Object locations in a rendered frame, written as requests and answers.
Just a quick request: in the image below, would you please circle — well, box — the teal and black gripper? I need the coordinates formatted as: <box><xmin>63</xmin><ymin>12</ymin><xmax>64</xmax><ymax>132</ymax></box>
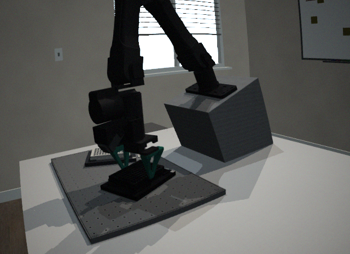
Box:
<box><xmin>110</xmin><ymin>114</ymin><xmax>164</xmax><ymax>179</ymax></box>

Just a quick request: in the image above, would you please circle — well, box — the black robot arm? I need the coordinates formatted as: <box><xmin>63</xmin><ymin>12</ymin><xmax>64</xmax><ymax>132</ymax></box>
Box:
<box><xmin>89</xmin><ymin>0</ymin><xmax>237</xmax><ymax>153</ymax></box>

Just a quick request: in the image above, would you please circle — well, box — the white well plate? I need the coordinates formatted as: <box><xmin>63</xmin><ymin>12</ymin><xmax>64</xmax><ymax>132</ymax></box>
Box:
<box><xmin>90</xmin><ymin>148</ymin><xmax>124</xmax><ymax>160</ymax></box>

